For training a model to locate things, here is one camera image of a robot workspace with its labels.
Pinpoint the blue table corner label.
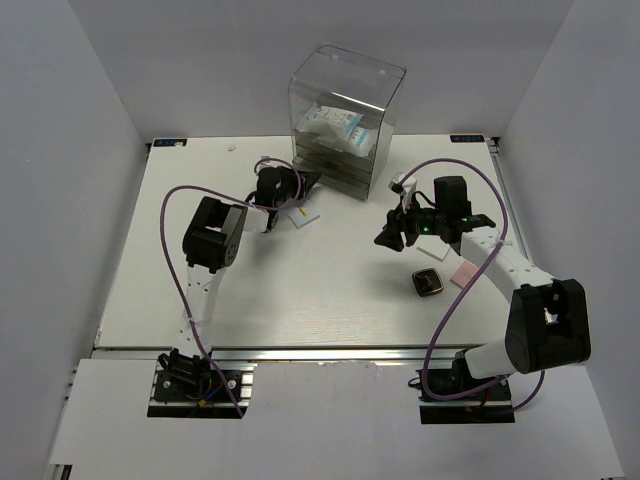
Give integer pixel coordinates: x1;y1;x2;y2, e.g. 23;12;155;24
449;134;485;143
152;138;187;148

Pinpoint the pink sticky pad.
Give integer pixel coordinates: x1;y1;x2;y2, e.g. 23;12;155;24
450;261;478;289

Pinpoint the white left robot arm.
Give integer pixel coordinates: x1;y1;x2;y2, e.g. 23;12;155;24
160;159;321;366

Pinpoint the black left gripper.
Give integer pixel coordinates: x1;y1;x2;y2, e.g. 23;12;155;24
272;166;319;209

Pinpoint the clear acrylic makeup organizer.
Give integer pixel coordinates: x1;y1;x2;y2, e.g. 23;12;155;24
288;44;406;201

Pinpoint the white pad with yellow stick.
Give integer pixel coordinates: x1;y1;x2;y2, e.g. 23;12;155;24
286;200;320;229

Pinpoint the aluminium front rail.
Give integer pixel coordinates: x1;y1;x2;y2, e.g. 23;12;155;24
89;344;566;365

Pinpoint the blue table corner label right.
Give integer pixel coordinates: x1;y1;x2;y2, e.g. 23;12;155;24
449;134;485;143

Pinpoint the white pad right yellow stick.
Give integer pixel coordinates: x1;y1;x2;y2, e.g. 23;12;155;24
417;244;450;262

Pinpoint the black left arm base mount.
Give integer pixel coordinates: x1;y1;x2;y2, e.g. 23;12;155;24
147;349;249;420

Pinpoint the blue table corner label left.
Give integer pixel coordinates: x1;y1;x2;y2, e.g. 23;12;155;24
152;138;187;148

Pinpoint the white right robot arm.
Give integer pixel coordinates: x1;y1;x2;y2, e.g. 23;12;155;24
374;173;591;399

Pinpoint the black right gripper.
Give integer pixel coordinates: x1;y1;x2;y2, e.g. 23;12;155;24
374;194;446;252

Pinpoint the black gold compact case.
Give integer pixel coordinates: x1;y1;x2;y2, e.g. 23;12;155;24
412;268;444;298

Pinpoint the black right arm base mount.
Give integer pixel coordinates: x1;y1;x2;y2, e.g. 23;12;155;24
407;358;515;425

